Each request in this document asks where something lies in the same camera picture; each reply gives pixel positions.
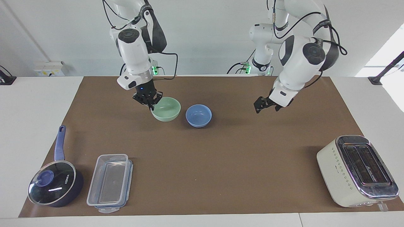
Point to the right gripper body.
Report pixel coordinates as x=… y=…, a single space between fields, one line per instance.
x=145 y=88

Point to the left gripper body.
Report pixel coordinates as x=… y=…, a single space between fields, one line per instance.
x=270 y=96

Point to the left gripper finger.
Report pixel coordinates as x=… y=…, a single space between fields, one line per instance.
x=260 y=105
x=278 y=107

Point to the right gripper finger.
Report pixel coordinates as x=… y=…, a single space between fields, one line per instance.
x=141 y=99
x=157 y=97

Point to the green bowl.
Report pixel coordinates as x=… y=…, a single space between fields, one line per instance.
x=167 y=110

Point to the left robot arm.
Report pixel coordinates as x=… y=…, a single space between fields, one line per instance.
x=296 y=60

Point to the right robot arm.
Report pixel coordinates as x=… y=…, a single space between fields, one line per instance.
x=134 y=53

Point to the blue bowl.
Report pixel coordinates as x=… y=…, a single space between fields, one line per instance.
x=199 y=116

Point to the clear container lid blue seal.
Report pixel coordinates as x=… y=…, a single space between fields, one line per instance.
x=129 y=176

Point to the clear plastic food container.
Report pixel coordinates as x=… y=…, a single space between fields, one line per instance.
x=109 y=179

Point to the cream and chrome toaster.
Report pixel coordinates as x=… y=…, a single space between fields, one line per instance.
x=344 y=170

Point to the black stand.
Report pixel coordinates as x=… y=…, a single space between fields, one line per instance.
x=7 y=78
x=386 y=69

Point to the glass lid blue knob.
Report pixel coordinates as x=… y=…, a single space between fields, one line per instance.
x=52 y=184

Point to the white wall socket box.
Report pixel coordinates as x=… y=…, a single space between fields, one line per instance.
x=49 y=68

